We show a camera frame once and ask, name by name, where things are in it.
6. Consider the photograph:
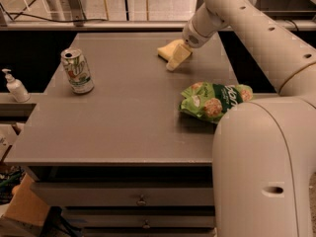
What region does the green white soda can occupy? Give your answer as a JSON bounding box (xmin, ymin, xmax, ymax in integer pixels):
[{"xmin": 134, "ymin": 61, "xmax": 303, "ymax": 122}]
[{"xmin": 60, "ymin": 47, "xmax": 94, "ymax": 94}]

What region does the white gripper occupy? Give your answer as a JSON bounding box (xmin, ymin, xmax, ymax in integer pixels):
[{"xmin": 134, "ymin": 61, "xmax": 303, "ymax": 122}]
[{"xmin": 166, "ymin": 21, "xmax": 209, "ymax": 71}]

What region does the cardboard box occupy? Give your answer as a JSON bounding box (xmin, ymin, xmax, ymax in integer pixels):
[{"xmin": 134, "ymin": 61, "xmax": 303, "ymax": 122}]
[{"xmin": 4, "ymin": 175, "xmax": 50, "ymax": 226}]

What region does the black cable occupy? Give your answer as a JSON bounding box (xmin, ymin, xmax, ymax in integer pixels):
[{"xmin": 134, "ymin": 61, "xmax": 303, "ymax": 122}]
[{"xmin": 0, "ymin": 2, "xmax": 109, "ymax": 24}]

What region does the metal drawer knob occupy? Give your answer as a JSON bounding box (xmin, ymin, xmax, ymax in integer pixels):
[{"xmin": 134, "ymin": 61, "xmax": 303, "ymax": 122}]
[
  {"xmin": 142, "ymin": 220, "xmax": 151, "ymax": 229},
  {"xmin": 136, "ymin": 195, "xmax": 147, "ymax": 206}
]

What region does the white pump bottle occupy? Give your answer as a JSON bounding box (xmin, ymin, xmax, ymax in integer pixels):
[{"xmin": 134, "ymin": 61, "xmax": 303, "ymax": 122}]
[{"xmin": 2, "ymin": 68, "xmax": 31, "ymax": 103}]

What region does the grey side shelf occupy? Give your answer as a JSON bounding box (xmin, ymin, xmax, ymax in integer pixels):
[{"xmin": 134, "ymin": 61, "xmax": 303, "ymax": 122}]
[{"xmin": 0, "ymin": 93, "xmax": 44, "ymax": 118}]

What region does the left metal rail post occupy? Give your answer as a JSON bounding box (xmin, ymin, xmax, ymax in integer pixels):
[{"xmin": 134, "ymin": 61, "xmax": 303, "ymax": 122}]
[{"xmin": 67, "ymin": 0, "xmax": 86, "ymax": 27}]

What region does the grey drawer cabinet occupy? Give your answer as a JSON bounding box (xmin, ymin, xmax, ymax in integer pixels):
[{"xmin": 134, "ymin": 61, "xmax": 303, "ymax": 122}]
[{"xmin": 7, "ymin": 33, "xmax": 235, "ymax": 237}]

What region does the grey horizontal rail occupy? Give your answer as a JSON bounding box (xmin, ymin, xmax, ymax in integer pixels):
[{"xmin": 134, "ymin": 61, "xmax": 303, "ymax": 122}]
[{"xmin": 0, "ymin": 19, "xmax": 316, "ymax": 33}]

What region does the green snack bag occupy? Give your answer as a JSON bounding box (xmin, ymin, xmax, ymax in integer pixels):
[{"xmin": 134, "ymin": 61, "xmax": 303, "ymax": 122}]
[{"xmin": 179, "ymin": 82, "xmax": 253, "ymax": 123}]

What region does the metal drawer knob lower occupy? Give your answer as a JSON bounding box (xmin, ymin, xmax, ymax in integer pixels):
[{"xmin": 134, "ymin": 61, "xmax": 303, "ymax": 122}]
[{"xmin": 142, "ymin": 220, "xmax": 151, "ymax": 229}]

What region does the metal drawer knob upper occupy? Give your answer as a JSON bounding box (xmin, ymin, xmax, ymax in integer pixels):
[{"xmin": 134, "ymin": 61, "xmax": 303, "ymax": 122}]
[{"xmin": 136, "ymin": 195, "xmax": 147, "ymax": 206}]

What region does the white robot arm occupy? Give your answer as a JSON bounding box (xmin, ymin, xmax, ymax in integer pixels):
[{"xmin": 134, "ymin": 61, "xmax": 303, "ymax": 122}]
[{"xmin": 183, "ymin": 0, "xmax": 316, "ymax": 237}]

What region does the top grey drawer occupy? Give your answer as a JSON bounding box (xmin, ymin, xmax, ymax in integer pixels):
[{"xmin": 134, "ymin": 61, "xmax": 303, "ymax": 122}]
[{"xmin": 31, "ymin": 183, "xmax": 214, "ymax": 206}]

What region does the yellow sponge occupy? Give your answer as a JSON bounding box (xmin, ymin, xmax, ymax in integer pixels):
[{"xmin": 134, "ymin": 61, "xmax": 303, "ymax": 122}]
[{"xmin": 157, "ymin": 39, "xmax": 193, "ymax": 61}]

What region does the grey drawer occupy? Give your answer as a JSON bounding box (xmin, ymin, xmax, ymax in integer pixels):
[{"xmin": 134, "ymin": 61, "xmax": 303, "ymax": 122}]
[
  {"xmin": 31, "ymin": 183, "xmax": 214, "ymax": 206},
  {"xmin": 62, "ymin": 208, "xmax": 215, "ymax": 228}
]

